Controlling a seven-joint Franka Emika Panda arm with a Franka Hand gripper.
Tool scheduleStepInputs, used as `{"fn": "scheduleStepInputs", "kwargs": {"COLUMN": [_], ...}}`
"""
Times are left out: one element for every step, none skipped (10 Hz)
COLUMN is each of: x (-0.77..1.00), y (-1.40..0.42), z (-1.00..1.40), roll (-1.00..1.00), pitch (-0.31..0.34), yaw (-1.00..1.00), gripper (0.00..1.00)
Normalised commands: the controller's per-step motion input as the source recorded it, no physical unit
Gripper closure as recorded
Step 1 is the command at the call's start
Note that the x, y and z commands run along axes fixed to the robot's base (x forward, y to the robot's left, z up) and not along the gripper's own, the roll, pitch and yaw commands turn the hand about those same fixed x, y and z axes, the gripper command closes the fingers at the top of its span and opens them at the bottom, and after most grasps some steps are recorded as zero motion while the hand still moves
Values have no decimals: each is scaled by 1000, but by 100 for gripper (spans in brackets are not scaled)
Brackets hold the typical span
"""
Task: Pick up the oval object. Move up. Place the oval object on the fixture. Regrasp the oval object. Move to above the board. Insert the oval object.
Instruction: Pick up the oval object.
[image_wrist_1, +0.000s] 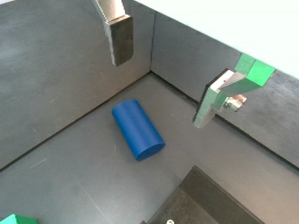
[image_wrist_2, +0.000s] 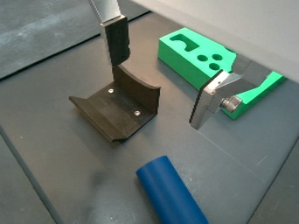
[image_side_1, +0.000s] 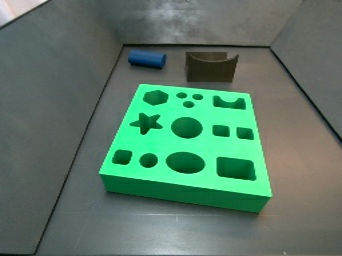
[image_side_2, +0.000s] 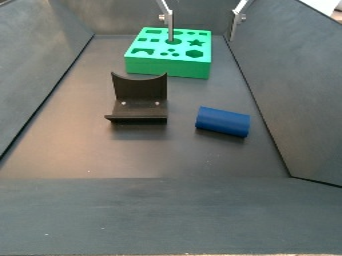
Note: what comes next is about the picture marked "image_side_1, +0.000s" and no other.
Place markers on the blue oval cylinder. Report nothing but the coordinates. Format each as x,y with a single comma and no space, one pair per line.
148,58

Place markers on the green foam shape board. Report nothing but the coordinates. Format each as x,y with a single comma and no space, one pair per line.
188,147

